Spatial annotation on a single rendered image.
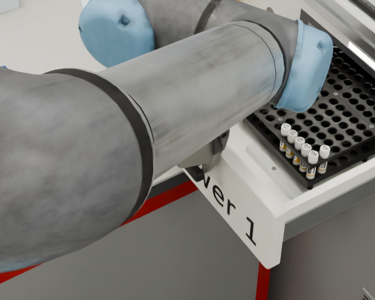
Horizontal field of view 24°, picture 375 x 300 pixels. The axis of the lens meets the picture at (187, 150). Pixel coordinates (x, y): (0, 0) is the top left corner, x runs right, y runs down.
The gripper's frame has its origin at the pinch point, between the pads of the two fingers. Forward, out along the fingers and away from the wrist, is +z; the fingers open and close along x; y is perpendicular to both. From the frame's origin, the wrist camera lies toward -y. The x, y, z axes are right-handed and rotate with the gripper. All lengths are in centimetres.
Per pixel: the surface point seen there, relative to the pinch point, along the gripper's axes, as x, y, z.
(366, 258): 7.9, -26.4, 31.8
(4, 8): -58, 3, 14
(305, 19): -13.3, -26.3, -1.4
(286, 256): -10, -27, 52
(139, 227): -11.2, 3.6, 24.4
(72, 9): -53, -7, 14
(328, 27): -8.4, -26.3, -3.2
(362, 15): -2.9, -26.8, -8.6
